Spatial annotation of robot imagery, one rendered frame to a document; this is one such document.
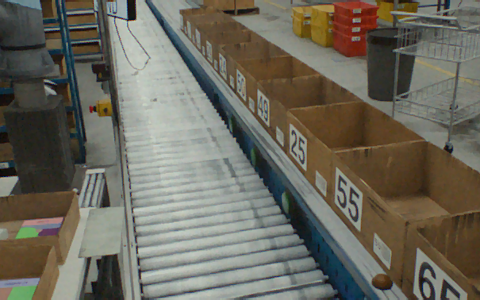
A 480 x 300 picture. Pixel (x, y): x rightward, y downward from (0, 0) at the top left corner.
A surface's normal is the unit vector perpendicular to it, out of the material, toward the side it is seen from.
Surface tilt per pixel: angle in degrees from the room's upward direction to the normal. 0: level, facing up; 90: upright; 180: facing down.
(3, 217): 89
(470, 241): 89
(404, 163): 90
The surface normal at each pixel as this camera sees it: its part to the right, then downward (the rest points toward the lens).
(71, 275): -0.04, -0.92
